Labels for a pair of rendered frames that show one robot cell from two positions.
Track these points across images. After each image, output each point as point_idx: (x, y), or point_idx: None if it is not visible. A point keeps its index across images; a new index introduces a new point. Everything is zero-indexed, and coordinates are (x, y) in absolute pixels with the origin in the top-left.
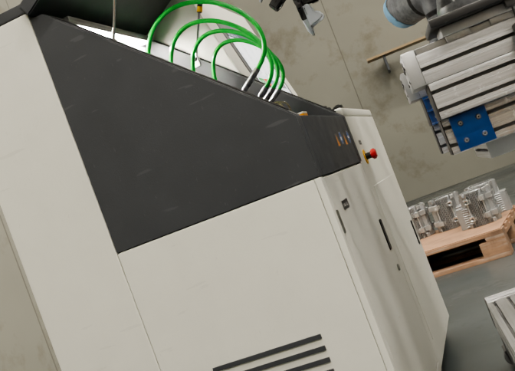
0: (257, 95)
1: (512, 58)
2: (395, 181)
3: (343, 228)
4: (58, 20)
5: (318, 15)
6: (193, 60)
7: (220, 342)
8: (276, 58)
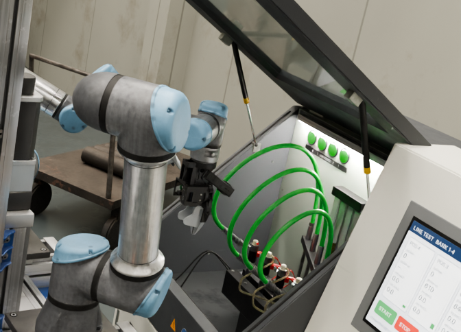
0: None
1: None
2: None
3: (115, 320)
4: (282, 114)
5: (180, 215)
6: (323, 208)
7: None
8: (243, 243)
